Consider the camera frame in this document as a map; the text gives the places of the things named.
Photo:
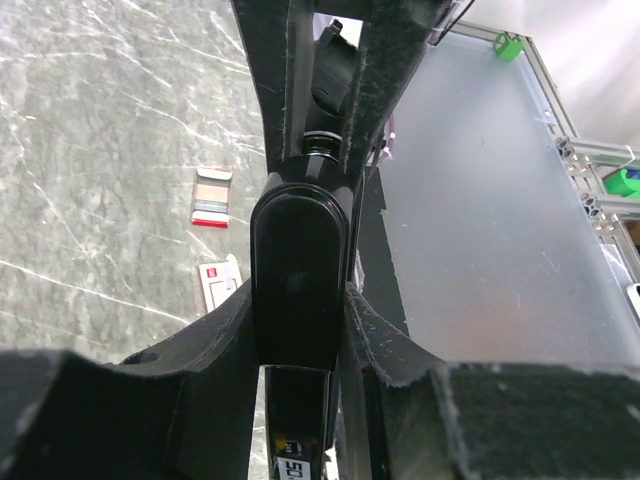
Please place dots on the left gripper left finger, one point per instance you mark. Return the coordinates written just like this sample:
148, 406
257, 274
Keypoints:
180, 409

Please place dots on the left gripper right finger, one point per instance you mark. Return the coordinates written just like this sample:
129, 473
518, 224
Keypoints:
410, 415

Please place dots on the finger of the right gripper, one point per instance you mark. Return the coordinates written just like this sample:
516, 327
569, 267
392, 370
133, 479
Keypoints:
278, 42
391, 46

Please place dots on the black stapler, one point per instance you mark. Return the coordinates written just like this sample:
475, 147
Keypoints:
299, 235

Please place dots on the green plastic clip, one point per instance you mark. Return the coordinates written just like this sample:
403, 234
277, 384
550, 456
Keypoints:
507, 46

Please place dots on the red white staple box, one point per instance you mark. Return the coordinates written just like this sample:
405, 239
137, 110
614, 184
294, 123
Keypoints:
219, 280

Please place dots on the aluminium frame rail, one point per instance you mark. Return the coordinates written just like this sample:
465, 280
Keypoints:
587, 162

